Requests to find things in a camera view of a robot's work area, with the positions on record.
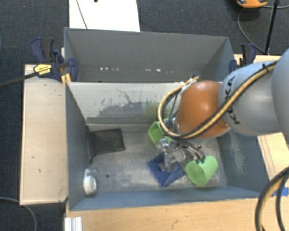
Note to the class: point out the light green round cup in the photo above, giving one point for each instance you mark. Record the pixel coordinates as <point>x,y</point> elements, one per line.
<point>202,171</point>

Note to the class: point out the grey metal bin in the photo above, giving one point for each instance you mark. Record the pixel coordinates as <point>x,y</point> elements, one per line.
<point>135,56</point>

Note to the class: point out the pale wood board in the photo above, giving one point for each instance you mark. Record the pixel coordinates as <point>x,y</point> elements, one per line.
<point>43,141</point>

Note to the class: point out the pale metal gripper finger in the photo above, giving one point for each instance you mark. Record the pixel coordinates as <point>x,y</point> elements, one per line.
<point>166,163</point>
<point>164,146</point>

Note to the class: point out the blue folded cloth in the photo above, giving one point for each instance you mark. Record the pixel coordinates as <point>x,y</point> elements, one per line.
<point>165,178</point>

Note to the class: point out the green square container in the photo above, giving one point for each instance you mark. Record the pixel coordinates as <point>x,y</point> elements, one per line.
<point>155,131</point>

